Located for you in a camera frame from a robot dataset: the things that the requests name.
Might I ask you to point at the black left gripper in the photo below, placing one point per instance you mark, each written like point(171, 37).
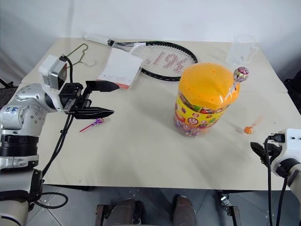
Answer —
point(70, 95)

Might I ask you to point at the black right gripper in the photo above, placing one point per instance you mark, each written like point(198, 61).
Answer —
point(274, 150)

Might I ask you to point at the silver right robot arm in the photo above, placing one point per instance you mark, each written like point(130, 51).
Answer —
point(297, 186)

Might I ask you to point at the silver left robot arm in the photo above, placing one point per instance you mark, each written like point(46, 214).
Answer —
point(26, 94)

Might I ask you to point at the clear candy jar colourful label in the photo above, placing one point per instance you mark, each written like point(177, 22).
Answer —
point(200, 120)

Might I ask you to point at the orange plastic jar lid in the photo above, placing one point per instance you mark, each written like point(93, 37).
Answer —
point(204, 82)

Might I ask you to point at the purple lollipop pink stick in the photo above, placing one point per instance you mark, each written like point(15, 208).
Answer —
point(98, 121)

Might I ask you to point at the orange lollipop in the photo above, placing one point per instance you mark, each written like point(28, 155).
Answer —
point(247, 130)

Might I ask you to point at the white paper booklet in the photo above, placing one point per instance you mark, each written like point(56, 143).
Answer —
point(120, 68)

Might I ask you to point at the table caster wheel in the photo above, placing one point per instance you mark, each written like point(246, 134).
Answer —
point(225, 200)

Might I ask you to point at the black bag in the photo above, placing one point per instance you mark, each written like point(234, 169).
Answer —
point(294, 86)

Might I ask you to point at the black tennis racket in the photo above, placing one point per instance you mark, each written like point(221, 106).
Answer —
point(162, 60)

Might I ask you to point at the pink wrapped lollipop white stick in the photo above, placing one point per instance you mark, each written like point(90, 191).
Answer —
point(241, 74)

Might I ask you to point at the black stand leg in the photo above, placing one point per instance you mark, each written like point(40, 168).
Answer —
point(5, 83)

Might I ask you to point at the dark brown rounded shape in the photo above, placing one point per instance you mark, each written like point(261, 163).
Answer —
point(184, 210)
point(124, 212)

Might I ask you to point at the clear plastic measuring cup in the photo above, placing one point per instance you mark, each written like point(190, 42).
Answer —
point(240, 50)

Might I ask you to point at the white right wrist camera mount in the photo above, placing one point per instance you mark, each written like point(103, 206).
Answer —
point(291, 143)

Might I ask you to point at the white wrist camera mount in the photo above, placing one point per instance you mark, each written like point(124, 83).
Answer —
point(291, 143)
point(52, 70)

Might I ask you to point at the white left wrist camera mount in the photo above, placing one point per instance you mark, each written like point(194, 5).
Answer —
point(52, 70)

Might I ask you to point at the rusty metal frame bracket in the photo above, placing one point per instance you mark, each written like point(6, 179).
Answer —
point(234, 215)
point(101, 215)

